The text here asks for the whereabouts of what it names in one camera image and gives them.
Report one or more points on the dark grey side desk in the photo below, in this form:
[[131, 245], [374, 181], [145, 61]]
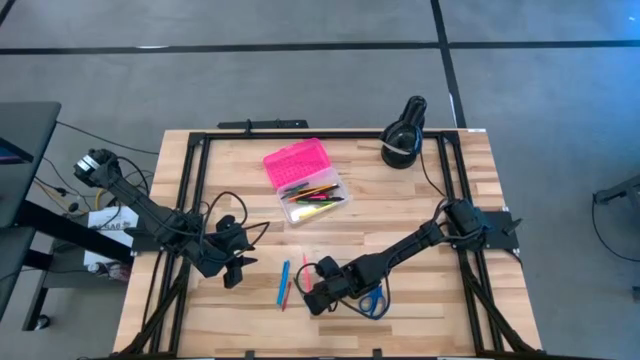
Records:
[[25, 130]]

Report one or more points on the red pen white print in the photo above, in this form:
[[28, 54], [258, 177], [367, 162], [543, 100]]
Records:
[[285, 297]]

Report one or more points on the clear box with pink lid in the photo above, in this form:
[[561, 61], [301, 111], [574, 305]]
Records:
[[297, 162]]

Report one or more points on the blue pen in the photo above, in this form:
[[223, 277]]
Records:
[[283, 282]]

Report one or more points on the black aluminium table frame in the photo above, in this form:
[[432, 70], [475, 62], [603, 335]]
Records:
[[360, 135]]

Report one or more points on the pink pencil blue cap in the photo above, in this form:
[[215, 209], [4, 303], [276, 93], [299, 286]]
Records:
[[306, 272]]

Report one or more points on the black pen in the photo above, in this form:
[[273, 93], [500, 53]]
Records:
[[331, 189]]

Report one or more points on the black caster wheel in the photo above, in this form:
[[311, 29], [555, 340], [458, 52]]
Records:
[[42, 322]]

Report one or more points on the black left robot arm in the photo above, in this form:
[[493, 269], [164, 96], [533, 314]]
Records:
[[150, 215]]

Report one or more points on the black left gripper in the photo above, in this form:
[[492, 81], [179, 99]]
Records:
[[217, 252]]

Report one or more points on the black power strip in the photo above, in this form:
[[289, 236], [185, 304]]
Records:
[[270, 124]]

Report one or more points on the yellow pencil pink eraser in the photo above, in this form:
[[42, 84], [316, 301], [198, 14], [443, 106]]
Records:
[[310, 192]]

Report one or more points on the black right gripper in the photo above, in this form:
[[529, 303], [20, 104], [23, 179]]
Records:
[[350, 282]]

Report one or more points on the black desk lamp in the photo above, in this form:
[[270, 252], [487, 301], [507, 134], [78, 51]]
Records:
[[400, 150]]

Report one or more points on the white paper sheet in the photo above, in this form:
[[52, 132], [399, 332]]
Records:
[[100, 217]]

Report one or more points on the black floor stand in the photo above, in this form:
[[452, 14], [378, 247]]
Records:
[[620, 190]]

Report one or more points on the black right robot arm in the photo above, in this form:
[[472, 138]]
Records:
[[410, 242]]

